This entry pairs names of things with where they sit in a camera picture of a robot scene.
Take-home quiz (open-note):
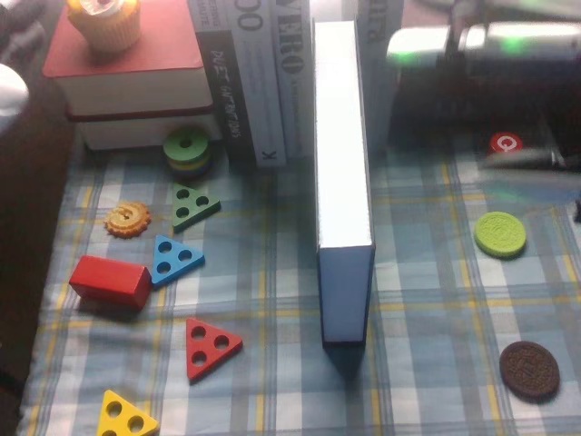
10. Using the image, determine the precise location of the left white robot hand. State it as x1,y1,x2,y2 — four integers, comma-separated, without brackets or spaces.
388,21,581,63

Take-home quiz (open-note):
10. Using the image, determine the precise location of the maroon hardcover book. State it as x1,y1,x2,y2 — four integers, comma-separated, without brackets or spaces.
389,57,566,160

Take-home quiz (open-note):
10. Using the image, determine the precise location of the dark grey handwritten spine book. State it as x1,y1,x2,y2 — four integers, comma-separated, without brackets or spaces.
188,0,256,163

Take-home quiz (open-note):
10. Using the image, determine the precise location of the red hardcover book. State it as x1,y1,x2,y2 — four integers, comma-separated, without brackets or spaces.
42,0,214,114
67,106,223,152

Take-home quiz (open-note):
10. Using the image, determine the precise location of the red round button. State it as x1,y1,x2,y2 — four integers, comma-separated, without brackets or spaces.
488,131,523,155

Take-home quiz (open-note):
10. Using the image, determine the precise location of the green round toy cookie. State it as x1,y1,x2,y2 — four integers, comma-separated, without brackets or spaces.
474,211,527,260

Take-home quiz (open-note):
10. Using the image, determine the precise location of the blue plaid tablecloth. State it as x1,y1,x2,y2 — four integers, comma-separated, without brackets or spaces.
17,135,581,436

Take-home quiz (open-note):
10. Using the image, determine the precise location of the brown chocolate toy cookie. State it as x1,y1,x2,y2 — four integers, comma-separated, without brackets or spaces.
498,340,561,403

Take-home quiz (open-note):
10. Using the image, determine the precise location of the green triangle block with holes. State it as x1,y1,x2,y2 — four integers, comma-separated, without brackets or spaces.
172,183,222,233

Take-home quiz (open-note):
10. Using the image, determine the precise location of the toy cupcake yellow wrapper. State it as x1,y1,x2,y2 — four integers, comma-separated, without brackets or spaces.
66,0,143,52

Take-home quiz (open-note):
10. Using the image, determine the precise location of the blue triangle block with holes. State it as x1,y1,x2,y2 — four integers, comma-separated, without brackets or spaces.
151,234,206,288

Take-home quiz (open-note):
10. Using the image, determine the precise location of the tan flower-shaped toy biscuit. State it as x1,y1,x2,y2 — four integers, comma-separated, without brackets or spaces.
103,201,153,240

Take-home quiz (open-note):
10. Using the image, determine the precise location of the red triangle block with holes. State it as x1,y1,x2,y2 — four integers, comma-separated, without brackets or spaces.
185,317,244,385

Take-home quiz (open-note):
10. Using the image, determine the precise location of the red rectangular block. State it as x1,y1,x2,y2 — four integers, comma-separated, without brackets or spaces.
68,254,152,312

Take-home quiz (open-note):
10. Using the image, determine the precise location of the yellow triangle block with holes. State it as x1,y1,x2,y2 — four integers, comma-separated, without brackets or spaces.
97,389,161,436

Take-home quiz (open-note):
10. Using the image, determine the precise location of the yellow ring block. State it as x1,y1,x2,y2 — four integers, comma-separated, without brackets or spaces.
164,156,212,171

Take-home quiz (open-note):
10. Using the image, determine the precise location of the blue ring block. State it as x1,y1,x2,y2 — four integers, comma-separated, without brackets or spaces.
166,162,213,180

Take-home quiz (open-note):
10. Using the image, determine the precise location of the green ring block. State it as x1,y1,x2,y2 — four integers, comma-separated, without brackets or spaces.
162,127,212,163

